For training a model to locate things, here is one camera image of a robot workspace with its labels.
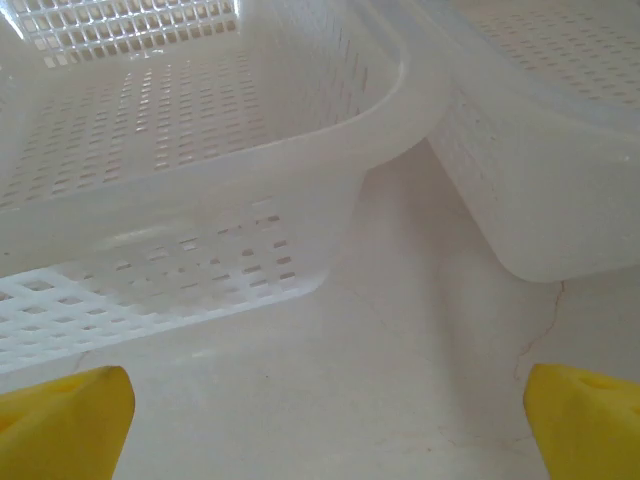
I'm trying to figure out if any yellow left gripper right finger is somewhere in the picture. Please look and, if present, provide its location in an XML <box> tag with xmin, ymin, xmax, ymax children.
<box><xmin>523</xmin><ymin>363</ymin><xmax>640</xmax><ymax>480</ymax></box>

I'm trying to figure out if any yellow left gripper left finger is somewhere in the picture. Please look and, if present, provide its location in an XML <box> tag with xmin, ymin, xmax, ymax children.
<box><xmin>0</xmin><ymin>365</ymin><xmax>137</xmax><ymax>480</ymax></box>

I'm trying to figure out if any white perforated plastic basket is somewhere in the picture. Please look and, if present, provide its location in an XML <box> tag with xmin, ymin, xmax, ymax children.
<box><xmin>0</xmin><ymin>0</ymin><xmax>454</xmax><ymax>377</ymax></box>
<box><xmin>417</xmin><ymin>0</ymin><xmax>640</xmax><ymax>285</ymax></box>

